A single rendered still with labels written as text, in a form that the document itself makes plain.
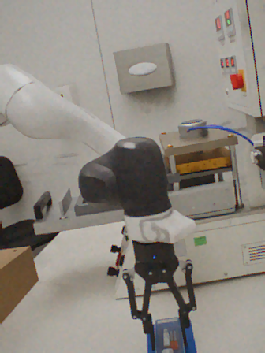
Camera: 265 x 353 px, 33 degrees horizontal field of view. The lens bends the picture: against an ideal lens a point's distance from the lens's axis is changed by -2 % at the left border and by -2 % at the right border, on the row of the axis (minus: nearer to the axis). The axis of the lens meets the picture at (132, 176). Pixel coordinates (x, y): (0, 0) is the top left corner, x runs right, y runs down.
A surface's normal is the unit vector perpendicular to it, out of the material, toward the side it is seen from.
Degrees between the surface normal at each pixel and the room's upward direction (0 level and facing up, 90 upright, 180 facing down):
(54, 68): 90
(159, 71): 90
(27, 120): 101
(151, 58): 90
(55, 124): 125
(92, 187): 89
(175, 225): 18
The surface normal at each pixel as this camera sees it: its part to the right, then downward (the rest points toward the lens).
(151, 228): -0.55, 0.29
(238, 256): 0.00, 0.22
